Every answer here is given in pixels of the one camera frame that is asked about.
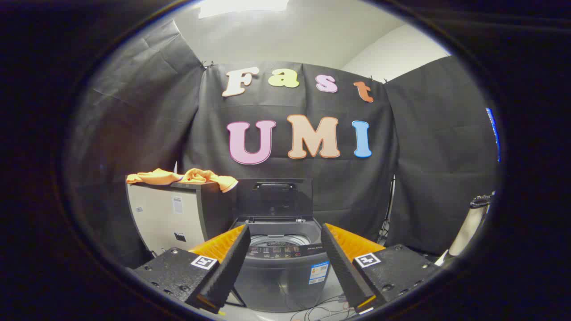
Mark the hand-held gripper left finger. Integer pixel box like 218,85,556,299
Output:
127,224,251,315

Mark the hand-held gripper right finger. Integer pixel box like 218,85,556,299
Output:
320,222,442,315

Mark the grey washing machine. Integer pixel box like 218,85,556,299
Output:
230,216,333,313

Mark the orange button shirt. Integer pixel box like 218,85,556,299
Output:
126,168,239,193

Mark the black backdrop cloth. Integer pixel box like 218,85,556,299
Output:
67,20,500,268

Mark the grey and white cabinet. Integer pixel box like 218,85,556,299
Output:
126,181,237,257

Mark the blue strip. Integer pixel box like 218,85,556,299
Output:
486,108,501,162

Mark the thin black cable bundle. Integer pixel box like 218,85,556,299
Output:
290,292,357,321

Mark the black hanging cable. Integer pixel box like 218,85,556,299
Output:
378,176,397,246

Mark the white post with black ring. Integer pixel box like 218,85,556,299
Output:
447,192,496,259

